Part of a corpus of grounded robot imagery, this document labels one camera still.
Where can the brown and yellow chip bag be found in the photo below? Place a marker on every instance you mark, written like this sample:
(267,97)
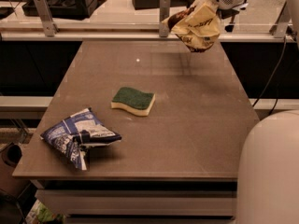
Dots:
(197,27)

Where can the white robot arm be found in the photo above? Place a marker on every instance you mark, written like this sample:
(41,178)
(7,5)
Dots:
(268,176)

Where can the blue and white chip bag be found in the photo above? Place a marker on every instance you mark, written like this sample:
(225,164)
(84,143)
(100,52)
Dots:
(75,135)

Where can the green plastic bag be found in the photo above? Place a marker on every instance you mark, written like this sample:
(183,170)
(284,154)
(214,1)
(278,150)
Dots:
(40,214)

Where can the black box on counter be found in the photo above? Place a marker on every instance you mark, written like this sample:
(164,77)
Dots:
(73,9)

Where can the green and yellow sponge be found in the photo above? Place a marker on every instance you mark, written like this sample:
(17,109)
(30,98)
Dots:
(136,102)

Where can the table drawer front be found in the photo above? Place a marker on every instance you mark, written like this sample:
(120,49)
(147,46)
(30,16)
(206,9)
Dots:
(137,202)

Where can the brown bin with black hole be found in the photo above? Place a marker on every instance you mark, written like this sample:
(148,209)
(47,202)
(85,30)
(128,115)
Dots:
(10,185)

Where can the middle metal rail bracket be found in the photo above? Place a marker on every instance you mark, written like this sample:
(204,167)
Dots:
(164,9)

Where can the metal rail bracket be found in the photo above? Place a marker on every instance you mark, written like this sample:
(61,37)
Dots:
(279,29)
(164,9)
(44,14)

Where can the right metal rail bracket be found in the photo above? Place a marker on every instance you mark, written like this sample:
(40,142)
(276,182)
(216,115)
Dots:
(279,29)

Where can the left metal rail bracket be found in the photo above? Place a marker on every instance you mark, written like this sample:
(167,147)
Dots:
(44,14)

